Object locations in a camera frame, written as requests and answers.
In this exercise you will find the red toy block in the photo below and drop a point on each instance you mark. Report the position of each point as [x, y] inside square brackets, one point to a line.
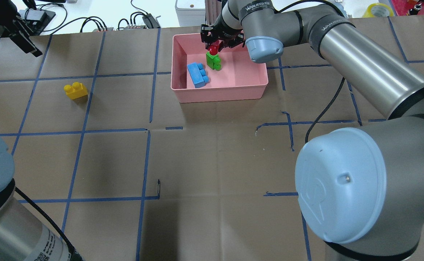
[213, 48]

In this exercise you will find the yellow tape roll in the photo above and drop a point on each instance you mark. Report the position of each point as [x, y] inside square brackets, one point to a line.
[378, 10]

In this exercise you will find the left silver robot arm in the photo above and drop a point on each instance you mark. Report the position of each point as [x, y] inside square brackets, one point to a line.
[27, 233]

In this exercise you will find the blue toy block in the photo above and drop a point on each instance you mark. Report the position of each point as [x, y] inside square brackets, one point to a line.
[198, 74]

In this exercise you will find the green toy block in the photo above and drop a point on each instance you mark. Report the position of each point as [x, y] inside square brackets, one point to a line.
[213, 60]

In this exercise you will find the black usb hub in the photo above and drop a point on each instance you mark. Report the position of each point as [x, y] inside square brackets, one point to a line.
[37, 18]

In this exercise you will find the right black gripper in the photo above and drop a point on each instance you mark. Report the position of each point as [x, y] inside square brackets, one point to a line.
[222, 33]

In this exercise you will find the brown paper table cover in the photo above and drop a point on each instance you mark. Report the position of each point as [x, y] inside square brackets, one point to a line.
[129, 173]

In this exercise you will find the aluminium frame post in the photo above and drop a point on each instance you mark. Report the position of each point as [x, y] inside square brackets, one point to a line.
[213, 9]

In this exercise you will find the yellow toy block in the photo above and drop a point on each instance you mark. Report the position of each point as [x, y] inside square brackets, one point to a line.
[76, 90]

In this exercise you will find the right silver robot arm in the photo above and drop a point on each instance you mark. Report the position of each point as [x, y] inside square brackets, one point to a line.
[360, 189]

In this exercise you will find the white square box device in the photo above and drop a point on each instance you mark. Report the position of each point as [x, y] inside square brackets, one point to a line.
[190, 12]

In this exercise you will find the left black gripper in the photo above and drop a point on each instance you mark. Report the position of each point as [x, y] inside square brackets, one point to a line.
[2, 17]

